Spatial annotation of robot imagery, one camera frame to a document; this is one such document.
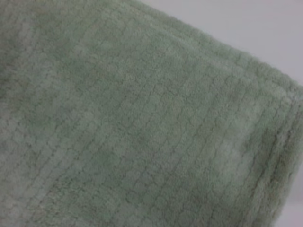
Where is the green ribbed towel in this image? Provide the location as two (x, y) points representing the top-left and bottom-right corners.
(0, 0), (303, 227)

